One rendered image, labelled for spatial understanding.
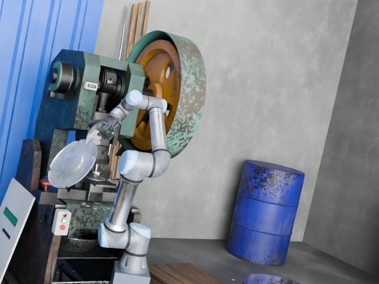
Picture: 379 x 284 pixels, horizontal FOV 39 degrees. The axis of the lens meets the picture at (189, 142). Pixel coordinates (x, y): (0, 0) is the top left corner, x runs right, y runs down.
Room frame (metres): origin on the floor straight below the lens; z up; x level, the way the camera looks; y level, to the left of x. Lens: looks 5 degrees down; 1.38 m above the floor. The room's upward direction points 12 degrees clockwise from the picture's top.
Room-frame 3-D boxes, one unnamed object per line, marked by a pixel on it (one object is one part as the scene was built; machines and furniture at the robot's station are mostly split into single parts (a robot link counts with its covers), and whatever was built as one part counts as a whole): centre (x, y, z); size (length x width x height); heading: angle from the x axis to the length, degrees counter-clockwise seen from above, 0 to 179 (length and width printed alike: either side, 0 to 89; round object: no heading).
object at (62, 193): (3.28, 0.58, 0.68); 0.45 x 0.30 x 0.06; 124
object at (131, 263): (2.69, 0.15, 0.50); 0.15 x 0.15 x 0.10
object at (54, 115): (3.40, 0.66, 0.83); 0.79 x 0.43 x 1.34; 34
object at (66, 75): (3.15, 0.79, 1.31); 0.22 x 0.12 x 0.22; 34
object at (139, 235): (2.68, 0.16, 0.62); 0.13 x 0.12 x 0.14; 114
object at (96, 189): (3.13, 0.48, 0.72); 0.25 x 0.14 x 0.14; 34
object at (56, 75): (3.28, 0.58, 1.33); 0.67 x 0.18 x 0.18; 124
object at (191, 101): (3.55, 0.36, 1.33); 1.03 x 0.28 x 0.82; 34
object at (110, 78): (3.28, 0.58, 1.27); 0.21 x 0.12 x 0.34; 34
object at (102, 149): (3.24, 0.56, 1.04); 0.17 x 0.15 x 0.30; 34
